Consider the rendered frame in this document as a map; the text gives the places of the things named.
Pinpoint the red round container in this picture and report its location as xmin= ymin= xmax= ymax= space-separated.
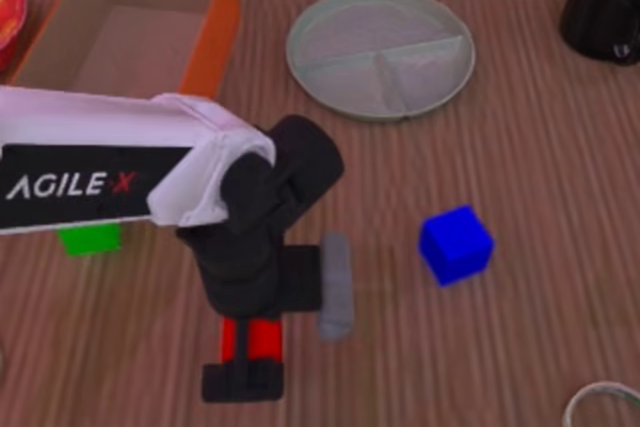
xmin=0 ymin=0 xmax=28 ymax=73

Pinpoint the black cylindrical container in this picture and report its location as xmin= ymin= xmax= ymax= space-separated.
xmin=558 ymin=0 xmax=640 ymax=67

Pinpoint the blue cube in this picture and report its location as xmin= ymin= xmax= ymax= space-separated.
xmin=418 ymin=203 xmax=496 ymax=287

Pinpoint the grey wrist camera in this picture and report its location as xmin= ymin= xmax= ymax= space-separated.
xmin=317 ymin=230 xmax=355 ymax=343

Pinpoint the green cube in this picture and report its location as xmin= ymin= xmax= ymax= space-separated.
xmin=57 ymin=222 xmax=124 ymax=256

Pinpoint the red cube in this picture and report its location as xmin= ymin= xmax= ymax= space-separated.
xmin=219 ymin=316 xmax=284 ymax=364

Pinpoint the orange cardboard box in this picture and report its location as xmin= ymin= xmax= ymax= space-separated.
xmin=6 ymin=0 xmax=240 ymax=100

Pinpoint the divided pale green plate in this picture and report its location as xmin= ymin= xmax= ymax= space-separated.
xmin=285 ymin=0 xmax=476 ymax=123

